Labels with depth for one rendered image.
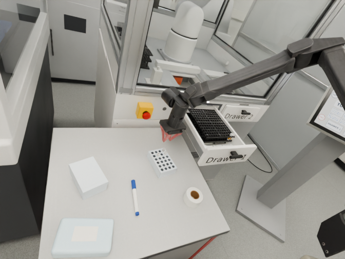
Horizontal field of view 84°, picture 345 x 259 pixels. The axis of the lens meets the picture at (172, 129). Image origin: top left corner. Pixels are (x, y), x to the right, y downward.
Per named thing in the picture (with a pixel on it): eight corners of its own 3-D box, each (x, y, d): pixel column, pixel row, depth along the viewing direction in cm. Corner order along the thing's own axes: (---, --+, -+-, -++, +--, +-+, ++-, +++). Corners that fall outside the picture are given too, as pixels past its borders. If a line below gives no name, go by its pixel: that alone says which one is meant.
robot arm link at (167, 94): (197, 88, 69) (203, 100, 76) (179, 72, 75) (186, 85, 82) (172, 110, 70) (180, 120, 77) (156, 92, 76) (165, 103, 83)
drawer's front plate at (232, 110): (251, 121, 133) (261, 108, 126) (218, 120, 120) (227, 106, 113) (250, 119, 134) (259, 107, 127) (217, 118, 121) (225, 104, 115)
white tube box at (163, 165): (174, 173, 86) (177, 168, 83) (158, 178, 81) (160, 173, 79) (161, 152, 93) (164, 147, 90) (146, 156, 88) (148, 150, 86)
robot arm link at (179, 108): (181, 106, 69) (193, 105, 73) (171, 95, 73) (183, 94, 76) (175, 121, 73) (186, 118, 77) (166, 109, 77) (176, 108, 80)
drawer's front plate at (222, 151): (245, 161, 98) (257, 146, 91) (198, 166, 85) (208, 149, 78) (243, 158, 99) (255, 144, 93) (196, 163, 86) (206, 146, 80)
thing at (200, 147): (242, 156, 98) (249, 148, 94) (200, 160, 86) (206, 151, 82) (207, 108, 124) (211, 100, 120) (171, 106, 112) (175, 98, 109)
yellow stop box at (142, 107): (151, 119, 96) (154, 108, 92) (137, 119, 93) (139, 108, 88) (148, 113, 99) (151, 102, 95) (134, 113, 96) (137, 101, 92)
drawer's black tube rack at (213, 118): (228, 145, 101) (234, 136, 97) (200, 146, 93) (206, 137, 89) (209, 117, 115) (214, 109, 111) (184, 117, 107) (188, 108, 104)
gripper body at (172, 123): (158, 123, 79) (163, 109, 75) (177, 121, 85) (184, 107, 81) (165, 133, 76) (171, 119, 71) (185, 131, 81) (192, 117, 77)
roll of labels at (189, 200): (180, 193, 79) (183, 188, 76) (194, 190, 82) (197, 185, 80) (187, 210, 74) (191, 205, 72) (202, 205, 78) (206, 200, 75)
